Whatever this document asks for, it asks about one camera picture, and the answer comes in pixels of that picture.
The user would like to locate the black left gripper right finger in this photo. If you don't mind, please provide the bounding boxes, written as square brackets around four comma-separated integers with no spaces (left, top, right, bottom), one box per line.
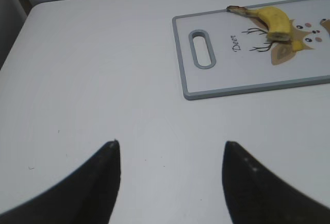
[222,141,329,223]

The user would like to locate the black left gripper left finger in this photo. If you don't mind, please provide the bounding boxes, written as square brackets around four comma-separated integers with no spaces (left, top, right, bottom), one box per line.
[1,140,121,223]

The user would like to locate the small yellow banana piece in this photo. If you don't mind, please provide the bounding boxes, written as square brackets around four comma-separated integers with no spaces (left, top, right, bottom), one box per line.
[291,40,304,51]

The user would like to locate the yellow banana with stem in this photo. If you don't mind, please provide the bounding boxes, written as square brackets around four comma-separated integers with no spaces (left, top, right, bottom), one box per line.
[226,6,292,41]

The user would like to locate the white deer cutting board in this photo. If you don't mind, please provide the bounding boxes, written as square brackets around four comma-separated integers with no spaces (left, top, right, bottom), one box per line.
[172,0,329,100]

